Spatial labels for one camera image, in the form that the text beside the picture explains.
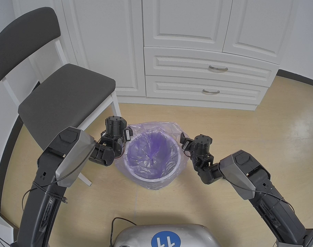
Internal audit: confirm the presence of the pale grey trash bin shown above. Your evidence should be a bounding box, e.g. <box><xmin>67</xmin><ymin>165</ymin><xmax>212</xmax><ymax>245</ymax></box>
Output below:
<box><xmin>124</xmin><ymin>134</ymin><xmax>184</xmax><ymax>190</ymax></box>

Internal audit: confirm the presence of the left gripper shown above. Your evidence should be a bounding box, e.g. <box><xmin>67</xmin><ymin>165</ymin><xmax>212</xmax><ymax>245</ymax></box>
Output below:
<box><xmin>120</xmin><ymin>127</ymin><xmax>134</xmax><ymax>143</ymax></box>

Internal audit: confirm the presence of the white wardrobe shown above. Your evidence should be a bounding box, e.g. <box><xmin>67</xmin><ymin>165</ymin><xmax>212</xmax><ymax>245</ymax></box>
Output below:
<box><xmin>11</xmin><ymin>0</ymin><xmax>300</xmax><ymax>111</ymax></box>

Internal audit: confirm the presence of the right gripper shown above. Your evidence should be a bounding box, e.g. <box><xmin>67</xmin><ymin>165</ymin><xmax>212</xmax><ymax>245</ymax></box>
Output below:
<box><xmin>180</xmin><ymin>132</ymin><xmax>196</xmax><ymax>157</ymax></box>

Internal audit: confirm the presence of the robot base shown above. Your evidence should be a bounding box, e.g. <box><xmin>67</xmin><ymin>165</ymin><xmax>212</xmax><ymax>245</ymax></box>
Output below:
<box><xmin>115</xmin><ymin>224</ymin><xmax>221</xmax><ymax>247</ymax></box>

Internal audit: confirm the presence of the grey padded white chair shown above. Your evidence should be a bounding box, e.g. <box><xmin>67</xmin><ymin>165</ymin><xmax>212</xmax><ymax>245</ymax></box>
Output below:
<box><xmin>0</xmin><ymin>7</ymin><xmax>121</xmax><ymax>187</ymax></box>

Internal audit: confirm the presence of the purple plastic bag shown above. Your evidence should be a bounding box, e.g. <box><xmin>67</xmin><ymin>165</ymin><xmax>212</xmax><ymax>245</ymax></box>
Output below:
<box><xmin>115</xmin><ymin>122</ymin><xmax>189</xmax><ymax>191</ymax></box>

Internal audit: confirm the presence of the black cable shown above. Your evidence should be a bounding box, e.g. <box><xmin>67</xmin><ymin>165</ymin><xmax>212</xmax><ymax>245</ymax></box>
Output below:
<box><xmin>110</xmin><ymin>217</ymin><xmax>137</xmax><ymax>246</ymax></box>

